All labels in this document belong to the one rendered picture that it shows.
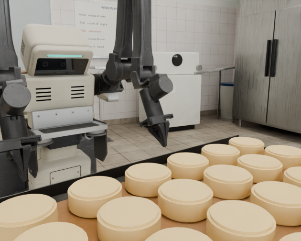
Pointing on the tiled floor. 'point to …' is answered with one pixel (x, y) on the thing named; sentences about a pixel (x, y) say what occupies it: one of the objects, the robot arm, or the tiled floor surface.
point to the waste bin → (226, 99)
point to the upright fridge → (274, 64)
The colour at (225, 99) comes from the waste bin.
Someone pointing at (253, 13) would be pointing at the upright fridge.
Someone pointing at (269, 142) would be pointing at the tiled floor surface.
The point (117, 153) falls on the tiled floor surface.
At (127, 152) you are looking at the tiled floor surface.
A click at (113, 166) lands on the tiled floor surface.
